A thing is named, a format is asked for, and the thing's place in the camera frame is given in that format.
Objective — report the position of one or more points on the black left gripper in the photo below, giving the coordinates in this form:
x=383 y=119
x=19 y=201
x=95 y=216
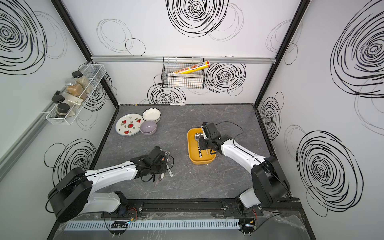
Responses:
x=163 y=170

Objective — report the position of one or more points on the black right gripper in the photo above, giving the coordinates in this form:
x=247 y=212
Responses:
x=202 y=144

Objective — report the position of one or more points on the silver spoon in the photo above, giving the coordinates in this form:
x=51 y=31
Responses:
x=167 y=164

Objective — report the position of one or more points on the checkered handle spoon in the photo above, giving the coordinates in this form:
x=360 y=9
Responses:
x=197 y=138

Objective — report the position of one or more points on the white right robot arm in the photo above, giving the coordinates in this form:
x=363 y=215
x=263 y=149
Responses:
x=268 y=179

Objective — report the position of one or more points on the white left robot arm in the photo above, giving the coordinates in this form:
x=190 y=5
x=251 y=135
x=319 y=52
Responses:
x=79 y=191

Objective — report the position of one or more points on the yellow storage box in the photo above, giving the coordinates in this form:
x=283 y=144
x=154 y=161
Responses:
x=193 y=149

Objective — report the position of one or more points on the yellow foil wrap box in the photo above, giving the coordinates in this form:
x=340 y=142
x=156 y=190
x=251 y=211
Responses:
x=193 y=68

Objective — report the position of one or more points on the purple bowl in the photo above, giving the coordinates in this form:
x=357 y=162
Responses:
x=148 y=128

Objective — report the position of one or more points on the watermelon pattern plate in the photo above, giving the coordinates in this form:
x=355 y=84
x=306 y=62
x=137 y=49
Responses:
x=129 y=125

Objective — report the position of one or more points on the white scalloped bowl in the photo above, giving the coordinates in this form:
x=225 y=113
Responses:
x=152 y=114

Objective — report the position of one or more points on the spice jar black lid nearest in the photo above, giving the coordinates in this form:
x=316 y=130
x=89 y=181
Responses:
x=62 y=110

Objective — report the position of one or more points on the spice jar black lid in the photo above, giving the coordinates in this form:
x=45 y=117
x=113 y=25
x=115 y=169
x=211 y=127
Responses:
x=57 y=99
x=81 y=79
x=62 y=110

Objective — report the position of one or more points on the spice jar brown contents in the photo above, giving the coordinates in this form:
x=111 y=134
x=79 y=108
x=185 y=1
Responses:
x=74 y=88

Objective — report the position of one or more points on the spice jar black lid front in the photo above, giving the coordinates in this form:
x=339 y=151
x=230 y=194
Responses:
x=57 y=99

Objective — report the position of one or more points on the black wire basket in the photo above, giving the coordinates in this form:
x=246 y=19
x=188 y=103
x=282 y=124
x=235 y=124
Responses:
x=171 y=79

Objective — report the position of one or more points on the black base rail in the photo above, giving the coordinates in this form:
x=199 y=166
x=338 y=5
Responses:
x=219 y=208

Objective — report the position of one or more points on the white cable duct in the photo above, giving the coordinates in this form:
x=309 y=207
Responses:
x=211 y=224

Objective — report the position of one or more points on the clear wall shelf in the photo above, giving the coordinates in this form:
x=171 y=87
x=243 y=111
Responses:
x=84 y=110

